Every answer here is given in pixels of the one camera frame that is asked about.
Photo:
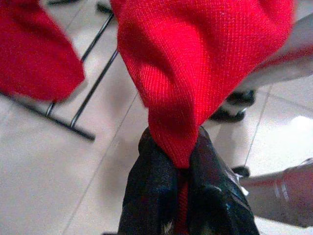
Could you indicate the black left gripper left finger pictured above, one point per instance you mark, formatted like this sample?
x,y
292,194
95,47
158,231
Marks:
x,y
149,186

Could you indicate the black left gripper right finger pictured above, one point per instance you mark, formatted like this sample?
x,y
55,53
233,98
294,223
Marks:
x,y
210,191

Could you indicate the red knit shirt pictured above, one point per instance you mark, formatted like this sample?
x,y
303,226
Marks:
x,y
195,61

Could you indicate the black metal floor frame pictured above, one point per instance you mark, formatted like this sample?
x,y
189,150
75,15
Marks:
x,y
84,134

